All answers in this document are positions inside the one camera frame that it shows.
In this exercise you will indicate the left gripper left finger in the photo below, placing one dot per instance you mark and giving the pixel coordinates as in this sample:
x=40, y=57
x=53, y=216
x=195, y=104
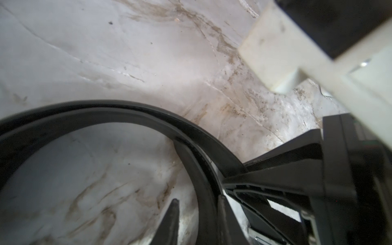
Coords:
x=167, y=232

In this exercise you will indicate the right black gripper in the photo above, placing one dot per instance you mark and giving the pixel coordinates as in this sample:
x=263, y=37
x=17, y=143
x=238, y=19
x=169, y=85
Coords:
x=340, y=181

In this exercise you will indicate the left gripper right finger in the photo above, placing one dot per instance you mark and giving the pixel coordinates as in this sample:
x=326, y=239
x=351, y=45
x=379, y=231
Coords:
x=229, y=230

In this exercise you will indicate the black belt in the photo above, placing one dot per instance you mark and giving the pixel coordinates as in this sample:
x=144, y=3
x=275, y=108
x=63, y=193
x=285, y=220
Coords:
x=25, y=133

